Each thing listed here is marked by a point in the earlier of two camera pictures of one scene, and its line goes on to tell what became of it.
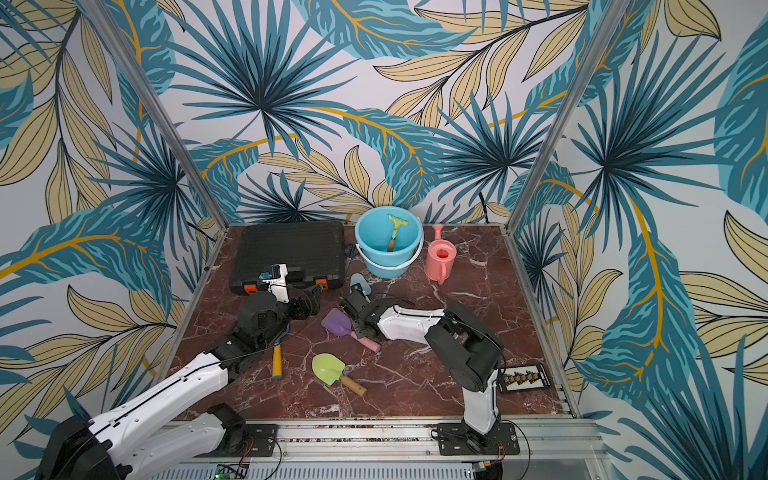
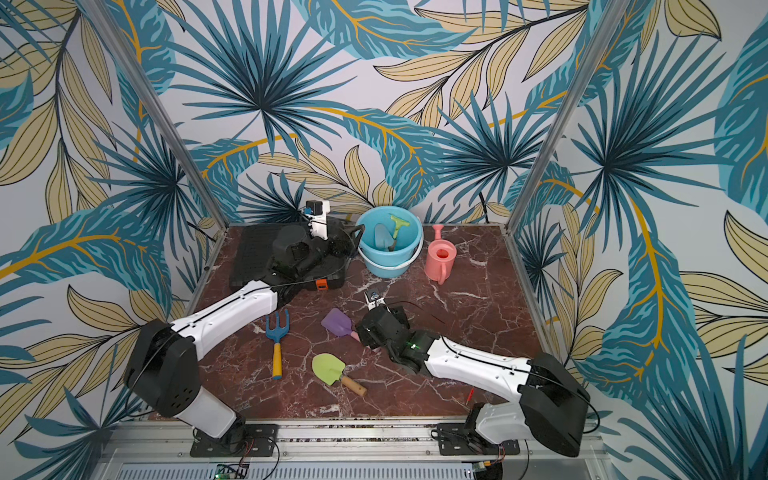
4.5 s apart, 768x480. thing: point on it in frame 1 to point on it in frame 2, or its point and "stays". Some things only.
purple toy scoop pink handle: [341, 324] stays
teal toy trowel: [357, 278] to [382, 238]
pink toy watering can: [440, 257] stays
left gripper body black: [296, 310] to [322, 248]
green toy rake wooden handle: [392, 241] stays
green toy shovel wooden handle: [328, 368] stays
